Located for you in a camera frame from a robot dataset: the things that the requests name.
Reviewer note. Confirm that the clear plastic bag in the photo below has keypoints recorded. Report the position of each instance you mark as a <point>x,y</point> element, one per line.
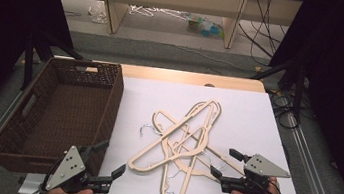
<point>98,13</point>

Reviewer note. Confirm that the white hangers on floor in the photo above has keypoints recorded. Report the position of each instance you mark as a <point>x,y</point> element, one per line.
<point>142,10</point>

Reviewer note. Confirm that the black tripod stand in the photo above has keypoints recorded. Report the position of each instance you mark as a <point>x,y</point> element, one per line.
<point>299,90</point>
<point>30,58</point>

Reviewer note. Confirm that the brown wicker basket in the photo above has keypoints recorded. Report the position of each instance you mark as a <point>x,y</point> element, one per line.
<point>67,113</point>

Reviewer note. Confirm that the light wooden desk frame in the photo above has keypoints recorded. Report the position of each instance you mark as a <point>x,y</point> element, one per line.
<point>114,8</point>

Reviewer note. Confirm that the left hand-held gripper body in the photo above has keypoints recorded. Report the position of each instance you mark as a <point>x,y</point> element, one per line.
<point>68,167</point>

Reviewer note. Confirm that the colourful plastic items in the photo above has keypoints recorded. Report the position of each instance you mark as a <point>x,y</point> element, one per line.
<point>207,27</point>

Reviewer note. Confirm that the white table cover sheet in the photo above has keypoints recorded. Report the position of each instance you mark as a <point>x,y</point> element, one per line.
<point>241,119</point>

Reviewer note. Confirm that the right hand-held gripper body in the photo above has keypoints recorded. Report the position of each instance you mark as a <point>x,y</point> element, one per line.
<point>261,167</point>

